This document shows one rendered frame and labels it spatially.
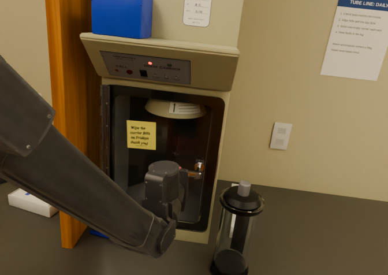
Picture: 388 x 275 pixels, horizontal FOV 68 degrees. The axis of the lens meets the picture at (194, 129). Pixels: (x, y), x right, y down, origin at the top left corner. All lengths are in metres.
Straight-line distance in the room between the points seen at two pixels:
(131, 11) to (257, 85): 0.67
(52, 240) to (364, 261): 0.91
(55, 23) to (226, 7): 0.36
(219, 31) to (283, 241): 0.67
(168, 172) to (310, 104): 0.82
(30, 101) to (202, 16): 0.53
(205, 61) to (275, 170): 0.79
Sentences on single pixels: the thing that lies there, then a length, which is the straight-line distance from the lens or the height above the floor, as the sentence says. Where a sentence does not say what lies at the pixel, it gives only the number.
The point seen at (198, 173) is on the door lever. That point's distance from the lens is 0.71.
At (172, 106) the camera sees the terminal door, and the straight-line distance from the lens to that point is 0.71.
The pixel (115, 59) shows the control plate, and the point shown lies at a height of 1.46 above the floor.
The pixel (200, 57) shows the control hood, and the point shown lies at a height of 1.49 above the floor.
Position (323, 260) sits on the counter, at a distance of 1.00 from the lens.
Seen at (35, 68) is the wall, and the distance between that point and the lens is 1.35.
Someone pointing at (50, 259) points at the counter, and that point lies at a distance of 0.90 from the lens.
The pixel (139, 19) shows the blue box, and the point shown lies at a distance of 0.60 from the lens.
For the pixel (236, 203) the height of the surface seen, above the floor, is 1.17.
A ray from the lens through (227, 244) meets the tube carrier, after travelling 0.75.
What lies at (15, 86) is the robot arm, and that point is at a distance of 0.21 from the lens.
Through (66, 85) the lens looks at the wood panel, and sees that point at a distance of 0.71.
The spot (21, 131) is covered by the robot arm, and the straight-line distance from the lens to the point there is 0.22.
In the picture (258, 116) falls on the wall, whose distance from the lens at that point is 1.18.
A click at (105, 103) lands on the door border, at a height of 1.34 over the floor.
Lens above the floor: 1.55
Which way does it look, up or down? 20 degrees down
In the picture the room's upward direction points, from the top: 6 degrees clockwise
